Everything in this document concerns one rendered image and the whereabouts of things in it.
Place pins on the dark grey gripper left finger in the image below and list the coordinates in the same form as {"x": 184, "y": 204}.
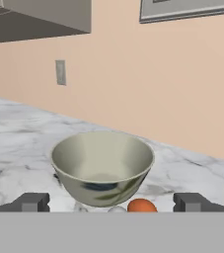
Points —
{"x": 31, "y": 202}

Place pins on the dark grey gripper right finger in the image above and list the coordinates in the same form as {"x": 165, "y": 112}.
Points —
{"x": 190, "y": 202}

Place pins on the pale green patterned bowl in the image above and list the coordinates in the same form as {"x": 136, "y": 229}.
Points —
{"x": 102, "y": 168}

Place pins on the brown egg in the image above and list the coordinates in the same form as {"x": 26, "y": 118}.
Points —
{"x": 142, "y": 206}

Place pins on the grey wall socket plate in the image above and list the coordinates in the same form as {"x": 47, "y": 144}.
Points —
{"x": 60, "y": 72}

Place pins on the grey wall cupboard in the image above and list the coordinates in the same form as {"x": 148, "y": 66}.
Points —
{"x": 34, "y": 18}

